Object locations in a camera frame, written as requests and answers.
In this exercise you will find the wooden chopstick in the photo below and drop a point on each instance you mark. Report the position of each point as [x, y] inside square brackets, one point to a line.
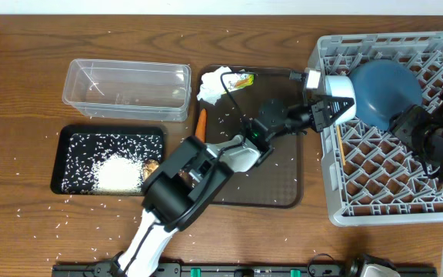
[340, 144]

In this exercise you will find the orange carrot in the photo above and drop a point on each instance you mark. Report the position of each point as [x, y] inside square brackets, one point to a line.
[201, 125]

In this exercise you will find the clear plastic bin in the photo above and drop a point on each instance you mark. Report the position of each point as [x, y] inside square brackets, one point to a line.
[148, 91]

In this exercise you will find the dark blue plate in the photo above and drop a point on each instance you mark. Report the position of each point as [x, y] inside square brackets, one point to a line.
[383, 89]

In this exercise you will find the grey dishwasher rack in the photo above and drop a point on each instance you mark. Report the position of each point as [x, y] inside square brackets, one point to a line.
[381, 183]

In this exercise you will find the black plastic tray bin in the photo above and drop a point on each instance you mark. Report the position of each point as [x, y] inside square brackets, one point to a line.
[68, 131]

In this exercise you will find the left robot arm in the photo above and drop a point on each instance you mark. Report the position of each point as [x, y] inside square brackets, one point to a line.
[184, 185]

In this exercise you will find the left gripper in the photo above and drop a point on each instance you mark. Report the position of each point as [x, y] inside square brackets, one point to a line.
[318, 116]

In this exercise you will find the light blue rice bowl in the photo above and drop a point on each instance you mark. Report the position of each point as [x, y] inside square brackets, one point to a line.
[341, 86]

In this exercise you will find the brown serving tray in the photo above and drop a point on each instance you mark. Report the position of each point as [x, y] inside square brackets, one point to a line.
[276, 183]

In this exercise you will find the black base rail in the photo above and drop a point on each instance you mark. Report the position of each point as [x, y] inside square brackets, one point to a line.
[177, 270]

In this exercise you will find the pile of white rice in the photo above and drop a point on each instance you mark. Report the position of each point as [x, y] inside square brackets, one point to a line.
[108, 164]

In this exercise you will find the yellow green snack wrapper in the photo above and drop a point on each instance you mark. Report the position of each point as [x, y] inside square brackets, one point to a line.
[236, 81]

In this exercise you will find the brown food scrap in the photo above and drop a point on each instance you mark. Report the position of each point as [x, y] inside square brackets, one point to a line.
[148, 167]

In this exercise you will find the crumpled white napkin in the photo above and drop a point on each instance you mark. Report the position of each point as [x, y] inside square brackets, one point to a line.
[211, 89]

